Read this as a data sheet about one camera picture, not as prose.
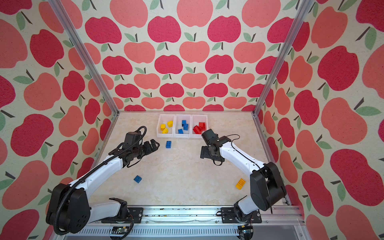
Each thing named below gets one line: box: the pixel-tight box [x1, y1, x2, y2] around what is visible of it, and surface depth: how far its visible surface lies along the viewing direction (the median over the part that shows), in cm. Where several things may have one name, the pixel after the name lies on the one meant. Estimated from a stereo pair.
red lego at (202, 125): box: [198, 122, 206, 131], surface depth 110 cm
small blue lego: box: [133, 175, 142, 184], surface depth 87 cm
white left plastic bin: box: [156, 114, 175, 138], surface depth 110 cm
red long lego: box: [193, 125, 202, 135], surface depth 106 cm
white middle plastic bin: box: [174, 114, 192, 138], surface depth 109 cm
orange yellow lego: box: [235, 178, 246, 190], surface depth 83 cm
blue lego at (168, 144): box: [166, 140, 172, 149], surface depth 103 cm
